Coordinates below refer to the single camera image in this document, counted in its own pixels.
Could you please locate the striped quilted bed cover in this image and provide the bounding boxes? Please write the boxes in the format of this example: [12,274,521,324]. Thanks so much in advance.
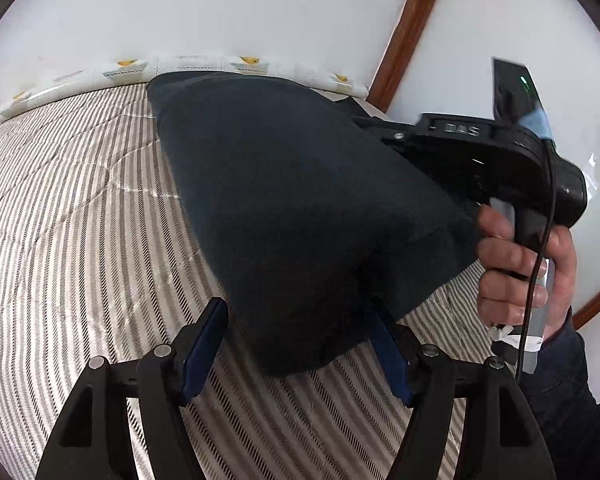
[0,82,493,480]

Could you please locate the person's right hand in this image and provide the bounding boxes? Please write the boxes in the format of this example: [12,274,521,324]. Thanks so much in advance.
[476,207,579,342]

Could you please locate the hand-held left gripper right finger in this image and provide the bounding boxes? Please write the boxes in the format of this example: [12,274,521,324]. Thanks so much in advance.
[364,301,557,480]

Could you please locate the dark navy garment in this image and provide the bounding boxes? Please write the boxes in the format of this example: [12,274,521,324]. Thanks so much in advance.
[146,72,484,379]

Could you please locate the white printed bed sheet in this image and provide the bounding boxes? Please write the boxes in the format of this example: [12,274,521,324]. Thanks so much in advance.
[0,52,372,124]

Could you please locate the wooden wall trim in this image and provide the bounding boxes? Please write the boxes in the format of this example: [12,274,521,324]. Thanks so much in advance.
[367,0,450,112]
[571,259,600,332]

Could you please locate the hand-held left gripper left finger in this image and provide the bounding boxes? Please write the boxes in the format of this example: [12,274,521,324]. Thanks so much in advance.
[34,296,230,480]

